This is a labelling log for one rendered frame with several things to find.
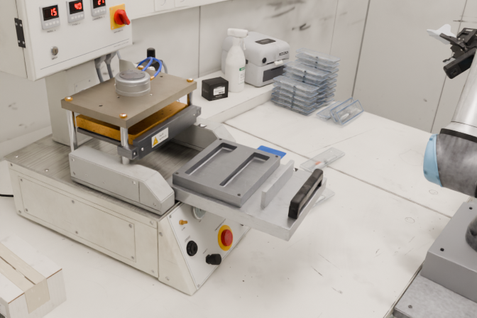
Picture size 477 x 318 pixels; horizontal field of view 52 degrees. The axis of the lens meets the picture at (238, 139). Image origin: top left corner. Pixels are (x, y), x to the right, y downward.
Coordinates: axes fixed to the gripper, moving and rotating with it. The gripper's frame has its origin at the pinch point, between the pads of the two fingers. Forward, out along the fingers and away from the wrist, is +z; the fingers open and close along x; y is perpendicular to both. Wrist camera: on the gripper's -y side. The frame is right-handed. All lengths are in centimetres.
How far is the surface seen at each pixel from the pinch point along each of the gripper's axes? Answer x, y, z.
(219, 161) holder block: 49, -81, -23
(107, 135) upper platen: 69, -94, -13
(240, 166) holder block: 47, -79, -28
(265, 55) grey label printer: 18, -31, 53
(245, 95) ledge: 14, -49, 50
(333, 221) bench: 10, -71, -25
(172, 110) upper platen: 60, -80, -10
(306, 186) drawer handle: 42, -74, -43
